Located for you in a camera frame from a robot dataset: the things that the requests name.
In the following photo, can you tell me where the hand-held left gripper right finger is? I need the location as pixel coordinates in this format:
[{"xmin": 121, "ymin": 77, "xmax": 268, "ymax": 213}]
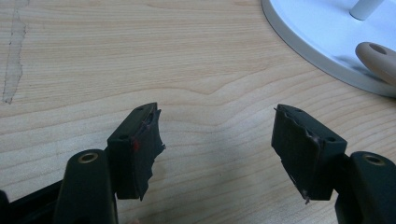
[{"xmin": 271, "ymin": 104, "xmax": 396, "ymax": 224}]

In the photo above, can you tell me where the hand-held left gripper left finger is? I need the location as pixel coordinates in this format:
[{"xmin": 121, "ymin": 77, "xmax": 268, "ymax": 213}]
[{"xmin": 52, "ymin": 102, "xmax": 166, "ymax": 224}]

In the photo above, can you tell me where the white round stand base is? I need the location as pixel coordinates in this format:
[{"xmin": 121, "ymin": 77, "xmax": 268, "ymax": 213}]
[{"xmin": 261, "ymin": 0, "xmax": 396, "ymax": 98}]

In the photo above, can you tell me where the white stand pole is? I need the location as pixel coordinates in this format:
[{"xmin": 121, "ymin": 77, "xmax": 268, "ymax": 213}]
[{"xmin": 348, "ymin": 0, "xmax": 385, "ymax": 21}]

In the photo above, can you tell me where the beige wooden handle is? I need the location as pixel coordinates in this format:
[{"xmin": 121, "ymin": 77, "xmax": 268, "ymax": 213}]
[{"xmin": 355, "ymin": 41, "xmax": 396, "ymax": 87}]

